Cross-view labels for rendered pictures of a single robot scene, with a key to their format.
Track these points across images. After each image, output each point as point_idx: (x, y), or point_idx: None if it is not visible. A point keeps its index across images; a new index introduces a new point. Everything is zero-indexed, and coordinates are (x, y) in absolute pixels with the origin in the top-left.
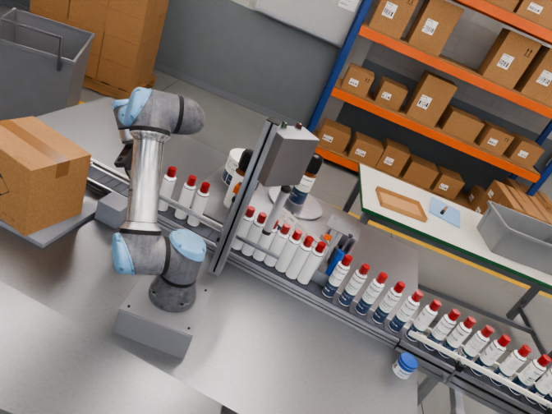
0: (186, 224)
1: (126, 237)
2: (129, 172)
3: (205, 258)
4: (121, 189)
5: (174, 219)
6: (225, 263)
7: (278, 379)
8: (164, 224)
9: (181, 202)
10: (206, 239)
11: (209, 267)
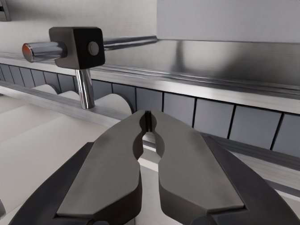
0: (56, 83)
1: None
2: (221, 192)
3: (25, 33)
4: (287, 143)
5: (76, 83)
6: (10, 47)
7: None
8: (100, 66)
9: (20, 110)
10: (18, 64)
11: (10, 12)
